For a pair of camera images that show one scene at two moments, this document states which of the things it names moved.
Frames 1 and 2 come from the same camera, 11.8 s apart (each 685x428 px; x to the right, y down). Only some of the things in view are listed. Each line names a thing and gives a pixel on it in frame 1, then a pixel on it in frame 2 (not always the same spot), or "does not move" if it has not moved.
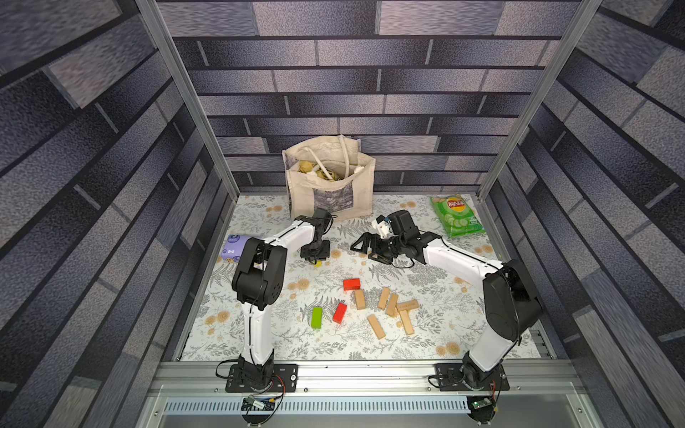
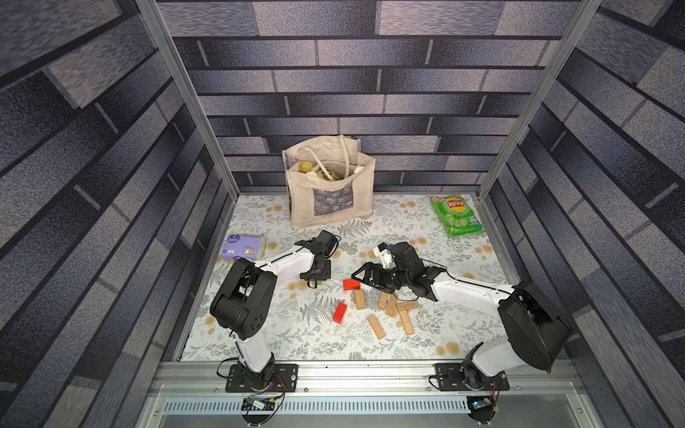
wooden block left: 359,298 does not move
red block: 340,313 does not move
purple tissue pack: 233,247 does not move
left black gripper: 325,255 → 325,275
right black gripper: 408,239 → 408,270
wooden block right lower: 406,319 does not move
